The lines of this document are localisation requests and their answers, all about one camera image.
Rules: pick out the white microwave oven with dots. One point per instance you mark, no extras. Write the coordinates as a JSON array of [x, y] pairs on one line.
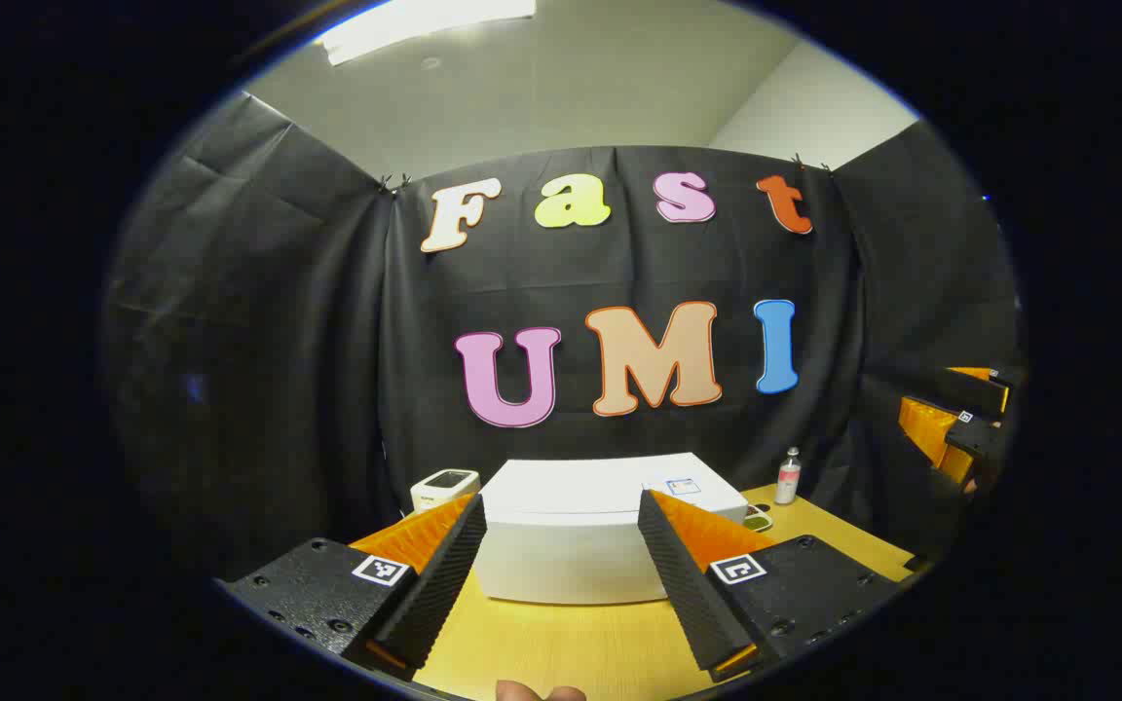
[[561, 526]]

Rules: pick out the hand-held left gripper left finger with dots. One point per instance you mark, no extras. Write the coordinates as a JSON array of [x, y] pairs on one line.
[[439, 589]]

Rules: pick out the ceiling light panel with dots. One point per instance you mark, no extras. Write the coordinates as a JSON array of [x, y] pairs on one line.
[[405, 24]]

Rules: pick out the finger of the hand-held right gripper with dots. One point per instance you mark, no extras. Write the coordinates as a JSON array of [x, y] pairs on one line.
[[970, 394], [926, 428]]

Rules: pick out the compartment dish with spices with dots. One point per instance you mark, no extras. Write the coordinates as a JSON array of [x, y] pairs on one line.
[[758, 519]]

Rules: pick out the small pink label bottle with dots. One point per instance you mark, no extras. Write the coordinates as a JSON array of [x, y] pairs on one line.
[[788, 482]]

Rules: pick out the white toaster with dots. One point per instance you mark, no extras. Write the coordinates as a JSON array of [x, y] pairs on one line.
[[444, 487]]

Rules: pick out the black backdrop cloth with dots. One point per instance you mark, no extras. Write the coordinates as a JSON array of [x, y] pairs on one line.
[[327, 341]]

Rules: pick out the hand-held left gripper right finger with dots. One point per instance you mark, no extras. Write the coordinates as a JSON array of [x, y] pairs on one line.
[[688, 594]]

